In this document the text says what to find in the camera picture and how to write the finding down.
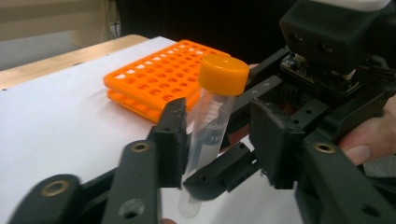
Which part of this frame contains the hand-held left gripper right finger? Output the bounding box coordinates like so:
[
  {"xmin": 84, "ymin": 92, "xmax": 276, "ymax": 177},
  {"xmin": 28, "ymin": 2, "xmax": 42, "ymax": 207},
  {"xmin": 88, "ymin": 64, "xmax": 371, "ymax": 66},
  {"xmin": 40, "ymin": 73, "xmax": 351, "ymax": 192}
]
[{"xmin": 249, "ymin": 98, "xmax": 396, "ymax": 224}]

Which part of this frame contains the orange plastic tube rack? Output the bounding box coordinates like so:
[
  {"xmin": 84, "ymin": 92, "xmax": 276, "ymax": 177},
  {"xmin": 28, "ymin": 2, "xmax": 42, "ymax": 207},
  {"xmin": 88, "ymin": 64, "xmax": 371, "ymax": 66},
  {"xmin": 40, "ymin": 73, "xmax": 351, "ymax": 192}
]
[{"xmin": 103, "ymin": 39, "xmax": 232, "ymax": 124}]

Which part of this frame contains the orange-capped clear tube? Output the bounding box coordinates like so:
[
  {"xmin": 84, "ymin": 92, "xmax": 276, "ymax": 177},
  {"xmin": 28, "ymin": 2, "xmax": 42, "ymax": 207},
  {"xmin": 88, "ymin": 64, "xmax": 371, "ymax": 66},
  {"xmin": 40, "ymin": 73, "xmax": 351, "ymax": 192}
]
[{"xmin": 177, "ymin": 53, "xmax": 250, "ymax": 218}]

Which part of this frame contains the light wooden shelf unit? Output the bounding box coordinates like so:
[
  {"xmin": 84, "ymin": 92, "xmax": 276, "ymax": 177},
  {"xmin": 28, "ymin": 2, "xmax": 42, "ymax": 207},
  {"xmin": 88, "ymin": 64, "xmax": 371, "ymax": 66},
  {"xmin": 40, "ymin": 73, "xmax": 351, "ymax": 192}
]
[{"xmin": 0, "ymin": 0, "xmax": 118, "ymax": 71}]

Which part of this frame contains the wooden table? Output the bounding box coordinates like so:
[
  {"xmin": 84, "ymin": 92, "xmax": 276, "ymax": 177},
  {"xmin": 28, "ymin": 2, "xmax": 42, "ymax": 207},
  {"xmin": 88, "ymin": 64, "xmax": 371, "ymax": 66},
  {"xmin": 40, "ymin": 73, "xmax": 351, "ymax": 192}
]
[{"xmin": 0, "ymin": 34, "xmax": 149, "ymax": 91}]

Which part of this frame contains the white board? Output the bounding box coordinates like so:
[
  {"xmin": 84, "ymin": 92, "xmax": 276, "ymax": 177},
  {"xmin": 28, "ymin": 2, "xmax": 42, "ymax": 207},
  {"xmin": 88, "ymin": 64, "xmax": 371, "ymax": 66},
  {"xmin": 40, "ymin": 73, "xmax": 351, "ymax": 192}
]
[{"xmin": 0, "ymin": 35, "xmax": 306, "ymax": 224}]

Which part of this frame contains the black curtain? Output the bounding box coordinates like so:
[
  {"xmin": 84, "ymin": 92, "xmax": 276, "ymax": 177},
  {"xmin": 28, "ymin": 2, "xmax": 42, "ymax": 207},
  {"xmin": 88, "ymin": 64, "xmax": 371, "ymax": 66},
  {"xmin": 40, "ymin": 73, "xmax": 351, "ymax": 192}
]
[{"xmin": 117, "ymin": 0, "xmax": 297, "ymax": 64}]

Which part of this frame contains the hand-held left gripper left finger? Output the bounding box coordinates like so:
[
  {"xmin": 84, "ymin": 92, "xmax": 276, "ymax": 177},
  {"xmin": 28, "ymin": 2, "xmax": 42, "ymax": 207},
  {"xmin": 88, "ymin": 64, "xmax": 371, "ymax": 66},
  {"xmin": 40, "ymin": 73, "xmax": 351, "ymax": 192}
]
[{"xmin": 102, "ymin": 97, "xmax": 189, "ymax": 224}]

